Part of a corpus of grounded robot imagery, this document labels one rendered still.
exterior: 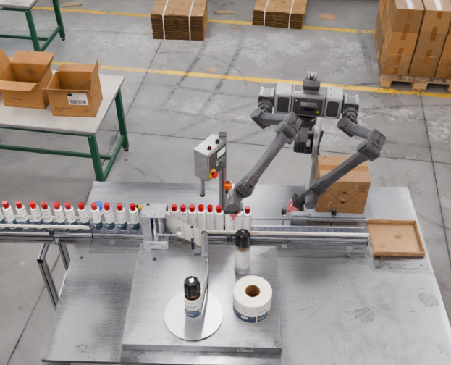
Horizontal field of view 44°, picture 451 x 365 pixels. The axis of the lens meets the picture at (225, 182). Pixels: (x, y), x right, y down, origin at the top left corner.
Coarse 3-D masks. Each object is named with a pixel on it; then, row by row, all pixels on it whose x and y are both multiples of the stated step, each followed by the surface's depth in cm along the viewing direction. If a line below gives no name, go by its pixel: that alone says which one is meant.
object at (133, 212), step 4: (132, 204) 325; (132, 208) 324; (136, 208) 328; (132, 212) 326; (136, 212) 327; (132, 216) 327; (136, 216) 328; (132, 220) 330; (136, 220) 330; (132, 224) 332; (136, 224) 332; (132, 228) 335; (136, 228) 335
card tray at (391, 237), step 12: (372, 228) 345; (384, 228) 345; (396, 228) 345; (408, 228) 345; (372, 240) 337; (384, 240) 337; (396, 240) 337; (408, 240) 337; (420, 240) 335; (372, 252) 331; (384, 252) 327; (396, 252) 327; (408, 252) 326; (420, 252) 326
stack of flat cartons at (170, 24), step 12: (156, 0) 694; (168, 0) 694; (180, 0) 694; (192, 0) 694; (204, 0) 694; (156, 12) 669; (168, 12) 669; (180, 12) 669; (192, 12) 670; (204, 12) 674; (156, 24) 673; (168, 24) 672; (180, 24) 671; (192, 24) 669; (204, 24) 683; (156, 36) 684; (168, 36) 683; (180, 36) 682; (192, 36) 681; (204, 36) 683
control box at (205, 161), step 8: (216, 136) 308; (200, 144) 303; (208, 144) 303; (216, 144) 303; (200, 152) 298; (208, 152) 298; (200, 160) 302; (208, 160) 299; (216, 160) 306; (224, 160) 314; (200, 168) 306; (208, 168) 303; (216, 168) 310; (200, 176) 311; (208, 176) 307
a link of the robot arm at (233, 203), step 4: (236, 184) 287; (240, 184) 283; (236, 188) 285; (236, 192) 285; (252, 192) 287; (232, 196) 285; (236, 196) 283; (240, 196) 286; (244, 196) 288; (248, 196) 288; (228, 200) 285; (232, 200) 283; (236, 200) 282; (240, 200) 285; (228, 204) 282; (232, 204) 281; (236, 204) 281; (228, 208) 284; (232, 208) 283; (236, 208) 283
